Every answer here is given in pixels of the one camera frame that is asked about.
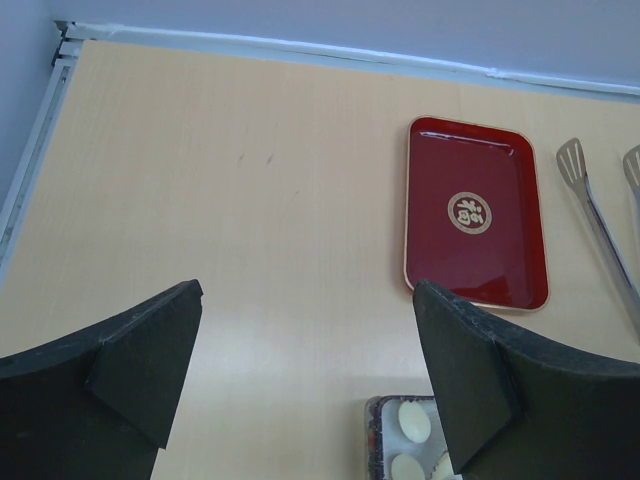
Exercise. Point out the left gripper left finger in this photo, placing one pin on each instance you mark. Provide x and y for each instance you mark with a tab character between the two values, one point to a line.
100	403

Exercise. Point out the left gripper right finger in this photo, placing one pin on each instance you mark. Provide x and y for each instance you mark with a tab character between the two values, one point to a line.
516	405

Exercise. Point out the steel serving tongs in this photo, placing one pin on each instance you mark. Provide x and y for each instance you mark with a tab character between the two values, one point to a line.
571	163

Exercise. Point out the oval white chocolate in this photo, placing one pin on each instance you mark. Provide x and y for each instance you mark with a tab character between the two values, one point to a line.
414	422

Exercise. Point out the chocolate tin base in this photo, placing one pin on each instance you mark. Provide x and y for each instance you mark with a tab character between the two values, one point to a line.
406	439

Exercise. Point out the centre paper cup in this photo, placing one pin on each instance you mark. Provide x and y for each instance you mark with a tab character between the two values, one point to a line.
444	469

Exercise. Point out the paper cup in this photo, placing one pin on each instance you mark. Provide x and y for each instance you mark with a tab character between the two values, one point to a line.
386	439
444	469

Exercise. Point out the top left paper cup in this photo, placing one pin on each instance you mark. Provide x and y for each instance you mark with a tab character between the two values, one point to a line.
386	439

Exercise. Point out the red lacquer tray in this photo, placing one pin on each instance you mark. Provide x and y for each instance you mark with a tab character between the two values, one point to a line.
472	214

